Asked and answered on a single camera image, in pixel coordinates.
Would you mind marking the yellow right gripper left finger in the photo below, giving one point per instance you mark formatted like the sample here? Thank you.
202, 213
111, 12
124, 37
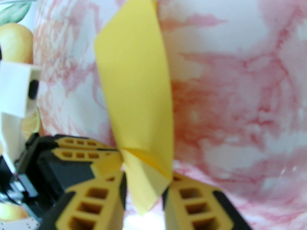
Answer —
96, 207

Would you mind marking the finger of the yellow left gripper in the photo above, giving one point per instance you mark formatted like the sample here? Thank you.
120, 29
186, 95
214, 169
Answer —
108, 164
100, 145

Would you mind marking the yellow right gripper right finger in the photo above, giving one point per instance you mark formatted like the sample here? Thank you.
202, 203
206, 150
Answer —
194, 209

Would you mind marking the yellow paper sheet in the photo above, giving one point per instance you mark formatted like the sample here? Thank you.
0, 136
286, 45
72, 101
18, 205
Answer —
134, 80

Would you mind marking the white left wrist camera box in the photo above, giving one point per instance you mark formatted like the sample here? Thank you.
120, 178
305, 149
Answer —
14, 85

